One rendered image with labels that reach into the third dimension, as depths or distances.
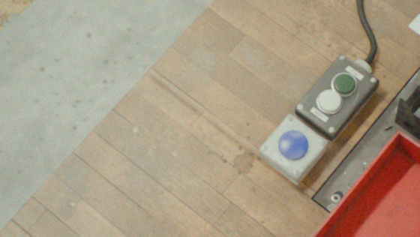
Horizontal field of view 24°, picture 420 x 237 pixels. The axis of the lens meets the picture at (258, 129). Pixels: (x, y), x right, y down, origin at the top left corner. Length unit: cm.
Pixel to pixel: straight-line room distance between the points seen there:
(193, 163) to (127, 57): 111
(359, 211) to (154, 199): 28
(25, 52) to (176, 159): 119
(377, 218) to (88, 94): 123
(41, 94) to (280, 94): 115
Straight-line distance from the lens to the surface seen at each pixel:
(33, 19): 252
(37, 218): 135
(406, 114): 130
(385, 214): 130
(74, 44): 246
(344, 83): 132
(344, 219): 130
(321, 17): 141
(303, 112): 132
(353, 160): 133
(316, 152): 130
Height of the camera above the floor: 215
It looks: 69 degrees down
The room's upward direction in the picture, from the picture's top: 8 degrees counter-clockwise
